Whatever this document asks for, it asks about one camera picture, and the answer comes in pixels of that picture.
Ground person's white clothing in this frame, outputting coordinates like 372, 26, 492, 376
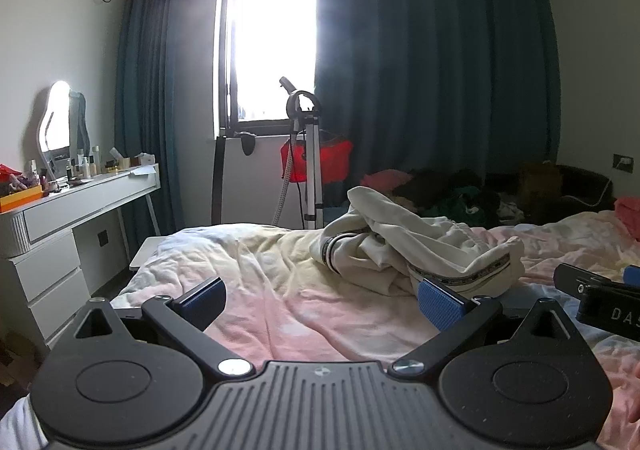
0, 395, 48, 450

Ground white cable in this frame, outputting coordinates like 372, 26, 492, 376
565, 175, 616, 205

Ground narrow dark blue curtain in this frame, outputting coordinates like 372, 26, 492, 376
115, 0, 228, 235

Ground white bedside board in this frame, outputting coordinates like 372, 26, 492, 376
129, 235, 167, 271

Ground white tissue box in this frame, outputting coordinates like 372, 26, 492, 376
131, 152, 157, 177

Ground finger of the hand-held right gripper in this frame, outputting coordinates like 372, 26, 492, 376
554, 262, 640, 301

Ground white vanity desk with drawers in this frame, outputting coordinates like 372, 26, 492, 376
0, 162, 163, 346

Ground white pants with striped trim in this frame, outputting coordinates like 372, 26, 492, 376
309, 186, 526, 298

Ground pink cloth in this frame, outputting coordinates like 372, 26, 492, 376
362, 169, 413, 191

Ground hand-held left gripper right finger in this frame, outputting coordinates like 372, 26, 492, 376
390, 278, 576, 377

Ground dark framed window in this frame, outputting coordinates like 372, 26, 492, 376
215, 0, 318, 138

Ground green garment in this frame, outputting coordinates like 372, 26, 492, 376
435, 186, 488, 223

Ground brown bag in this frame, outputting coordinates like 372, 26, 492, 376
517, 162, 563, 211

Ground pile of dark clothes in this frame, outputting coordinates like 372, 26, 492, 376
395, 167, 526, 225

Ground wide dark blue curtain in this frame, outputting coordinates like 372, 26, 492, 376
314, 0, 558, 211

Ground dark sofa chair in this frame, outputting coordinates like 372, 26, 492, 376
555, 164, 618, 213

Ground red bag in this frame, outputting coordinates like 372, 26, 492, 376
280, 137, 353, 185

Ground coral red cloth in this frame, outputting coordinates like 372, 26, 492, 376
614, 196, 640, 231

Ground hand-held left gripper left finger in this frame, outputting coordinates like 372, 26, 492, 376
75, 276, 253, 377

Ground lit wavy vanity mirror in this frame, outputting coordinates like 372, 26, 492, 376
37, 81, 71, 165

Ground garment steamer stand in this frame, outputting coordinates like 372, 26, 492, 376
272, 76, 323, 231

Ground group of cosmetic bottles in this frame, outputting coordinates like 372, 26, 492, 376
27, 145, 131, 187

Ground orange box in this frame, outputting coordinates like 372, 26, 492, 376
0, 185, 43, 215

